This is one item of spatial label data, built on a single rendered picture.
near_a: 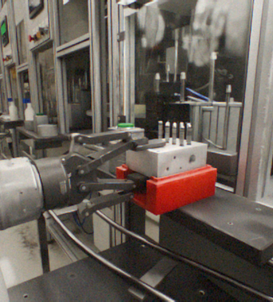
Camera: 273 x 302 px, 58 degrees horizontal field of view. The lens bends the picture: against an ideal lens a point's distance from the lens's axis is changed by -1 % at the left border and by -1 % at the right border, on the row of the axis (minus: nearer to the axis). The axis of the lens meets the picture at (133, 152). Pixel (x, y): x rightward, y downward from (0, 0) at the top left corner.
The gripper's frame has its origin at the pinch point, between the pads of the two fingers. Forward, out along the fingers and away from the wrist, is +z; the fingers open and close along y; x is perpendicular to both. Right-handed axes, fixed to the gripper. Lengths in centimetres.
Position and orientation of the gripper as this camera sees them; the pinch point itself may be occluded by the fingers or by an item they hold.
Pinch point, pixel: (148, 160)
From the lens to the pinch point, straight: 46.2
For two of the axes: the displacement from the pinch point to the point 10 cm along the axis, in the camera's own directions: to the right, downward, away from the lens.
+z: 8.2, -1.7, 5.5
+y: -0.3, -9.7, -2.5
